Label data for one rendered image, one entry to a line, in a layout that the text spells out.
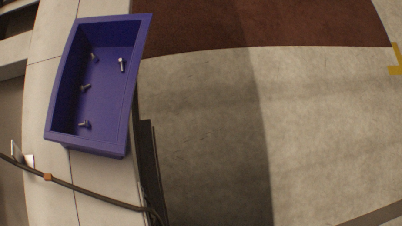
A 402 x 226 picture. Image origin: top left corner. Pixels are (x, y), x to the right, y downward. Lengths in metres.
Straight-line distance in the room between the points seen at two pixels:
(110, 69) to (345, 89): 1.18
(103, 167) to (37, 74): 0.25
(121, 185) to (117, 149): 0.08
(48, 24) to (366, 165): 1.28
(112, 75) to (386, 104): 1.32
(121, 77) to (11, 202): 0.37
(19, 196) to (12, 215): 0.05
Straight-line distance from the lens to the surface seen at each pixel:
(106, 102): 0.81
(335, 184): 1.69
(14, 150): 0.76
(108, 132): 0.79
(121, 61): 0.83
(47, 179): 0.75
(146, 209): 0.73
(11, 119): 0.95
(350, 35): 2.03
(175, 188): 1.63
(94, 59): 0.85
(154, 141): 1.27
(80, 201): 0.76
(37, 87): 0.88
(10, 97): 0.98
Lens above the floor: 1.55
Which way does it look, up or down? 64 degrees down
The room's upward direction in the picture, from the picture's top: straight up
